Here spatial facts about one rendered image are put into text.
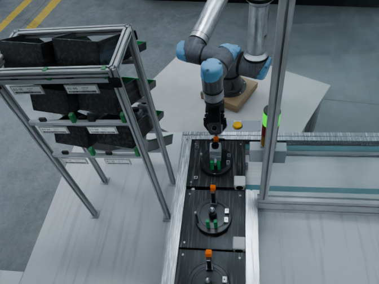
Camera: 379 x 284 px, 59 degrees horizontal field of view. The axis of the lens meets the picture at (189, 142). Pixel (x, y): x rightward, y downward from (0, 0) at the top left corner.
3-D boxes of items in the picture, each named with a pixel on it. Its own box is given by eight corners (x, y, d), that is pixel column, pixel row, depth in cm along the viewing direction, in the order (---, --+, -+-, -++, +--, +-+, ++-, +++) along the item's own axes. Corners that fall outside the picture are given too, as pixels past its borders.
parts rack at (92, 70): (102, 177, 157) (12, 27, 95) (177, 179, 151) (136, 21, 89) (89, 218, 144) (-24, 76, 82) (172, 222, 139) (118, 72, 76)
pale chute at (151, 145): (145, 139, 152) (146, 129, 151) (172, 143, 148) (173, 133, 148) (115, 147, 125) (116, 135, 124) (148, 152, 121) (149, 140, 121)
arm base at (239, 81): (224, 74, 187) (224, 59, 179) (247, 82, 180) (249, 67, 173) (209, 89, 179) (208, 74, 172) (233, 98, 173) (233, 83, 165)
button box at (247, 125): (215, 128, 162) (215, 120, 157) (259, 128, 159) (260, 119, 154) (215, 139, 158) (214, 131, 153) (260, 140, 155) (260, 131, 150)
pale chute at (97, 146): (114, 139, 154) (114, 129, 153) (140, 143, 151) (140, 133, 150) (78, 146, 127) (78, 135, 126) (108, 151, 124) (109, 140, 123)
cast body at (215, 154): (211, 149, 139) (210, 138, 134) (221, 149, 139) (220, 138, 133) (210, 165, 134) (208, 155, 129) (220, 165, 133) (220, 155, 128)
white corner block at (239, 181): (234, 180, 137) (233, 175, 134) (245, 181, 136) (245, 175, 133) (233, 190, 134) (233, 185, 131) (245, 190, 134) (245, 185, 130)
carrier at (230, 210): (185, 191, 136) (181, 175, 127) (245, 193, 133) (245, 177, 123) (179, 249, 122) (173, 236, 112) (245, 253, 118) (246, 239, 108)
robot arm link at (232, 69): (222, 62, 178) (222, 39, 168) (246, 67, 173) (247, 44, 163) (213, 75, 171) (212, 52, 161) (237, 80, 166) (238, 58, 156)
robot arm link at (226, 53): (210, 38, 123) (197, 56, 117) (239, 43, 119) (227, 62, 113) (211, 55, 129) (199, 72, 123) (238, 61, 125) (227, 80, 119)
